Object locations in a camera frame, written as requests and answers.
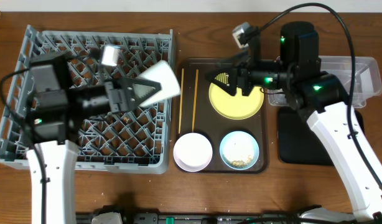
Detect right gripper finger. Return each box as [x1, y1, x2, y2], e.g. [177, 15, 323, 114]
[216, 51, 249, 67]
[205, 67, 238, 96]

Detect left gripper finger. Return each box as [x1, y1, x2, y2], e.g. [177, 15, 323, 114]
[118, 77, 161, 90]
[133, 85, 161, 107]

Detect wooden chopstick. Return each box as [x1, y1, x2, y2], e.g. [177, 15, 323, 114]
[192, 69, 199, 132]
[178, 68, 184, 134]

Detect light blue bowl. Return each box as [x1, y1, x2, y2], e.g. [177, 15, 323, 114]
[219, 131, 260, 170]

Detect rice and food scraps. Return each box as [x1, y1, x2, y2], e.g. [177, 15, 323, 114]
[226, 154, 253, 168]

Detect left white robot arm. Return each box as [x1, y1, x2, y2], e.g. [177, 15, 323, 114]
[24, 52, 162, 223]

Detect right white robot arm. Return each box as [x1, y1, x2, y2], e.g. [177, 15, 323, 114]
[205, 21, 382, 223]

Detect black waste tray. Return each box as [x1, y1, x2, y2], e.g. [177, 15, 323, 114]
[277, 106, 365, 166]

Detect clear plastic waste bin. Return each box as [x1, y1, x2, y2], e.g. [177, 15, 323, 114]
[266, 55, 382, 109]

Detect yellow plate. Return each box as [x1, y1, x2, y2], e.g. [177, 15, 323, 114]
[208, 84, 264, 120]

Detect dark brown serving tray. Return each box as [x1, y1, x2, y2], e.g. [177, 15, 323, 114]
[178, 58, 269, 174]

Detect grey plastic dish rack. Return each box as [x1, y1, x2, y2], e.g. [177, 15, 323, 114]
[0, 26, 175, 174]

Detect pink plate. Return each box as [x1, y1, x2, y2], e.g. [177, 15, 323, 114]
[173, 133, 213, 172]

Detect left black cable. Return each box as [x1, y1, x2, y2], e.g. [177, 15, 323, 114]
[0, 67, 49, 224]

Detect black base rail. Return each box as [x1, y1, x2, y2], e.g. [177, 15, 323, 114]
[75, 205, 366, 224]

